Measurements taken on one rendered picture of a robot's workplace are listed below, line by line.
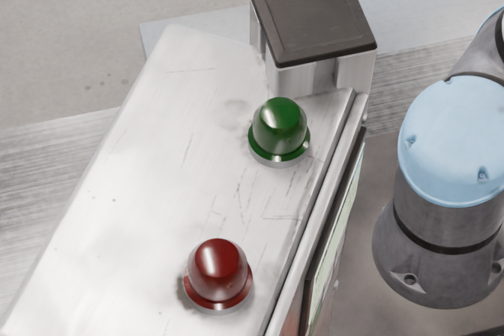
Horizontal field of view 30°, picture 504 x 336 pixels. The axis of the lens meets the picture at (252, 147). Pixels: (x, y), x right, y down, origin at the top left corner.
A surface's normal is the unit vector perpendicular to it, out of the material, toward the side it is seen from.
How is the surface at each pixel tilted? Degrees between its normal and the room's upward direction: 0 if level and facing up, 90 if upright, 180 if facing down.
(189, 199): 0
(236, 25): 0
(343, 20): 0
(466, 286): 70
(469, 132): 9
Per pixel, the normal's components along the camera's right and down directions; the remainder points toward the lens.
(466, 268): 0.23, 0.55
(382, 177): -0.05, -0.61
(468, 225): 0.11, 0.79
